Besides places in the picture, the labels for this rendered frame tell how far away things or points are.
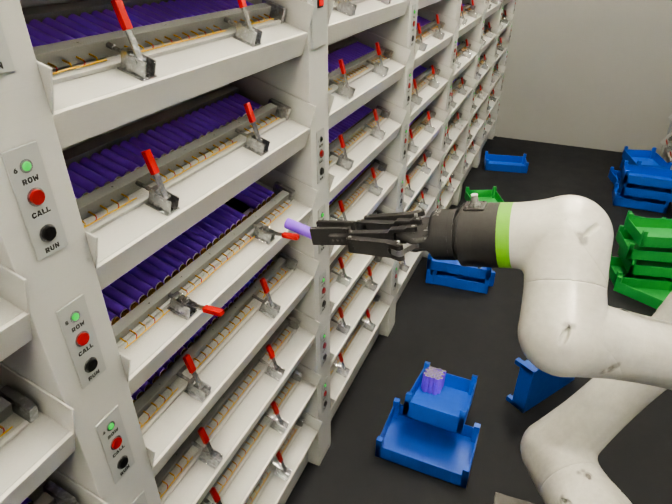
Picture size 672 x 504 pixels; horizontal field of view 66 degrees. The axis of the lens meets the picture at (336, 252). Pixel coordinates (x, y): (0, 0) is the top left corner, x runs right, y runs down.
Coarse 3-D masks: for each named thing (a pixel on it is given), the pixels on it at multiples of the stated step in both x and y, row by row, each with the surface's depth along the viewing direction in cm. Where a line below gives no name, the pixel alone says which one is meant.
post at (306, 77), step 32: (288, 64) 107; (320, 64) 110; (320, 96) 113; (320, 128) 116; (288, 160) 118; (320, 192) 124; (320, 256) 132; (320, 320) 142; (320, 352) 148; (320, 384) 153; (320, 416) 160; (320, 448) 167
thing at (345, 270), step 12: (348, 252) 172; (336, 264) 165; (348, 264) 169; (360, 264) 171; (336, 276) 162; (348, 276) 161; (360, 276) 173; (336, 288) 158; (348, 288) 160; (336, 300) 154
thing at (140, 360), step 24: (288, 192) 120; (312, 192) 119; (288, 216) 116; (288, 240) 116; (240, 264) 100; (264, 264) 108; (192, 288) 91; (216, 288) 93; (240, 288) 101; (168, 312) 86; (144, 336) 81; (168, 336) 82; (144, 360) 77
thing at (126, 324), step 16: (272, 208) 113; (240, 224) 105; (224, 240) 100; (208, 256) 95; (192, 272) 91; (160, 288) 86; (176, 288) 88; (144, 304) 82; (160, 304) 85; (128, 320) 79
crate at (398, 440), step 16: (400, 416) 187; (384, 432) 178; (400, 432) 181; (416, 432) 181; (432, 432) 181; (448, 432) 181; (464, 432) 179; (384, 448) 169; (400, 448) 175; (416, 448) 175; (432, 448) 175; (448, 448) 175; (464, 448) 175; (400, 464) 170; (416, 464) 167; (432, 464) 164; (448, 464) 170; (464, 464) 170; (448, 480) 164; (464, 480) 161
